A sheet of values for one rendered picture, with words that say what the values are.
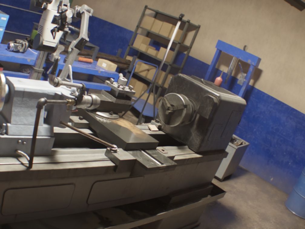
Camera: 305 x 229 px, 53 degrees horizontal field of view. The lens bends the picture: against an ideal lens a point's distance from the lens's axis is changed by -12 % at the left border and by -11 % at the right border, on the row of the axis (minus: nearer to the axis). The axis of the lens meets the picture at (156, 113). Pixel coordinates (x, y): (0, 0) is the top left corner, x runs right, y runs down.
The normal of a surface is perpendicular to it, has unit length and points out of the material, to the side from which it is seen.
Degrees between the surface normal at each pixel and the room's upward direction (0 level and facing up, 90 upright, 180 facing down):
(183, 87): 90
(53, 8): 90
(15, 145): 90
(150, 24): 90
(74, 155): 0
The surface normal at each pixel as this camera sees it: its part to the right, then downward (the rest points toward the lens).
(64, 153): 0.77, -0.27
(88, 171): 0.70, 0.44
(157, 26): -0.58, -0.04
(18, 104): 0.77, 0.20
